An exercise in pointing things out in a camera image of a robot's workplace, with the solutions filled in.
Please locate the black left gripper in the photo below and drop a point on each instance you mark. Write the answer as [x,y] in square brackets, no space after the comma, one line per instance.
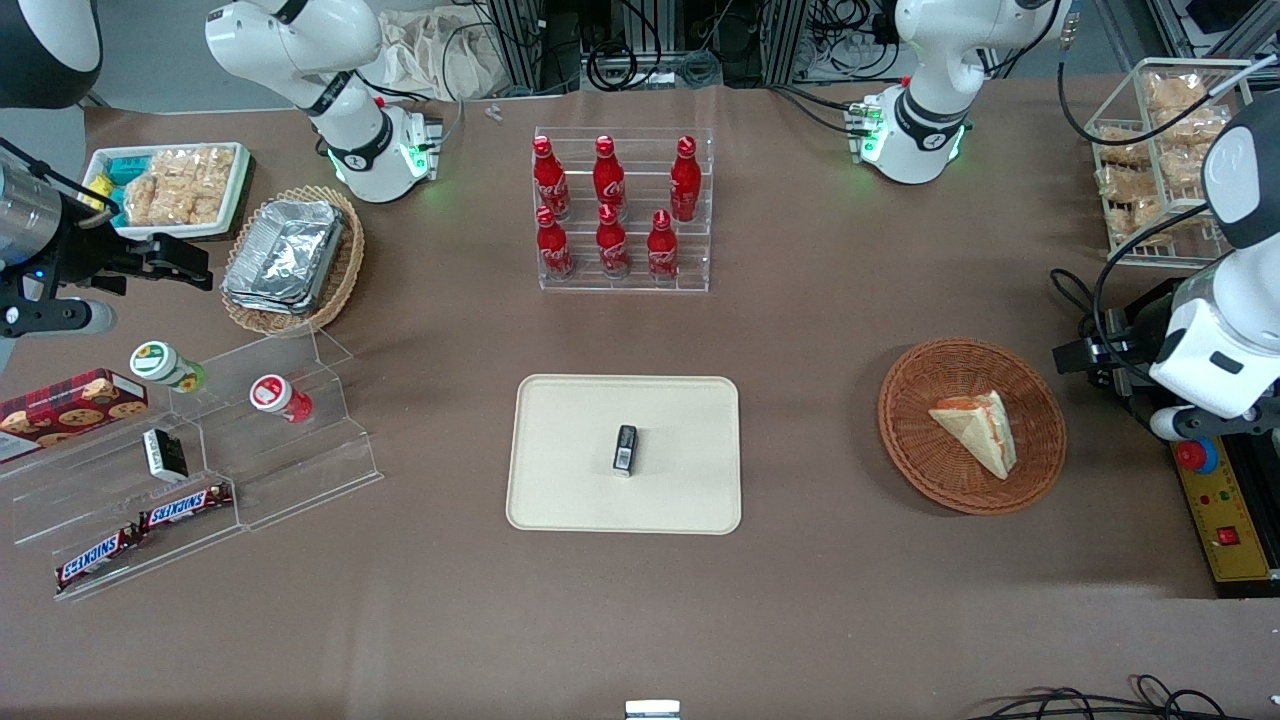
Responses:
[1128,349]

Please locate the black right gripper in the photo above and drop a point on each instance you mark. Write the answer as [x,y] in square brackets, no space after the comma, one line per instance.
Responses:
[84,257]

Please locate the triangular sandwich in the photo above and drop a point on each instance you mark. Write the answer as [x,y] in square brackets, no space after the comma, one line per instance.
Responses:
[980,430]

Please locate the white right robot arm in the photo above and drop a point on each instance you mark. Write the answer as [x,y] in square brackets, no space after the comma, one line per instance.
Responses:
[300,40]

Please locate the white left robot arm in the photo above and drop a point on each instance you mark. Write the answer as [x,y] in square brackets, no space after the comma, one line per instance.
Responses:
[930,40]

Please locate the white rectangular snack tray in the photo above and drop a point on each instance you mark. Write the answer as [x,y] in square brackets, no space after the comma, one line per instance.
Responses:
[240,170]

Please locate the oval light wicker basket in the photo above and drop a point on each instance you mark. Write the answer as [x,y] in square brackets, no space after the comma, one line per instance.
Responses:
[345,270]

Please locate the round brown wicker basket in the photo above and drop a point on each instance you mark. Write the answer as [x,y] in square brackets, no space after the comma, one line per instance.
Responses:
[915,440]

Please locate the beige plastic tray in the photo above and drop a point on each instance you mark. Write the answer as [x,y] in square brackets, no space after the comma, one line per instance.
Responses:
[570,480]

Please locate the clear rice cracker packets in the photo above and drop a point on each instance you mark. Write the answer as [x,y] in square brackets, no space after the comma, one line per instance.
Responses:
[180,185]

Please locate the stacked aluminium foil trays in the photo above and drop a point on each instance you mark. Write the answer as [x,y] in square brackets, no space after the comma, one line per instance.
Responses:
[285,255]

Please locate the green lidded cup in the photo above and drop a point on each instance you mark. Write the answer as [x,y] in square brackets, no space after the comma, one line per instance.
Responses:
[160,363]

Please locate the teal snack packet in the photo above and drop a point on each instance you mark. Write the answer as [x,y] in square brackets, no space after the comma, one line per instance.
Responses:
[125,170]

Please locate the yellow snack packet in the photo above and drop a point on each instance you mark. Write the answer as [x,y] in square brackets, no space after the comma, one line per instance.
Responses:
[98,192]

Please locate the red lidded cup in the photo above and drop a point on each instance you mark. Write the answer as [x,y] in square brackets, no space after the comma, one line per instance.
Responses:
[275,395]

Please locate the red cookie box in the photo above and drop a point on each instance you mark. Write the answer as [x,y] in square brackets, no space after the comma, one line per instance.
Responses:
[70,405]

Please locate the small black white box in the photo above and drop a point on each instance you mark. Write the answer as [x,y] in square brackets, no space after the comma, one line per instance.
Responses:
[165,455]

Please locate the yellow emergency stop control box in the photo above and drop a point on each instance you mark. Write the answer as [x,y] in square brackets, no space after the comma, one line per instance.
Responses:
[1225,535]

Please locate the clear acrylic stepped shelf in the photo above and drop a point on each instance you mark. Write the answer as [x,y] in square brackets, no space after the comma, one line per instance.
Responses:
[300,470]
[100,500]

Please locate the Snickers chocolate bar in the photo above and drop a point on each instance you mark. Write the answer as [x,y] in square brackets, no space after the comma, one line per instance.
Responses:
[185,507]
[98,557]

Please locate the beige cloth bag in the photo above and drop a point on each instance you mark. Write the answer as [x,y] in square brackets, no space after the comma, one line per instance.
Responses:
[430,55]

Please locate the red cola bottle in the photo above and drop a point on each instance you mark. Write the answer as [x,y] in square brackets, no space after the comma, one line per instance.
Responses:
[608,178]
[547,180]
[553,250]
[685,180]
[661,252]
[611,248]

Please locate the clear acrylic bottle rack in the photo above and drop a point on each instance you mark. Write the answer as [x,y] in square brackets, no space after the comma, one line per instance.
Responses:
[640,280]

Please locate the small white edge object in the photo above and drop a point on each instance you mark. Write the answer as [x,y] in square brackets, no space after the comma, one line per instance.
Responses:
[652,711]

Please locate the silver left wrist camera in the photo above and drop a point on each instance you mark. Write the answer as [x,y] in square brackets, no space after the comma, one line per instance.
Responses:
[1168,423]

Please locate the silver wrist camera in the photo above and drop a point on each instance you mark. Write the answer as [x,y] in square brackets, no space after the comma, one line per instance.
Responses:
[60,318]
[1168,423]

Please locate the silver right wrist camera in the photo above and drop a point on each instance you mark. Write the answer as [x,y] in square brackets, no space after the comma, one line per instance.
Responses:
[60,318]

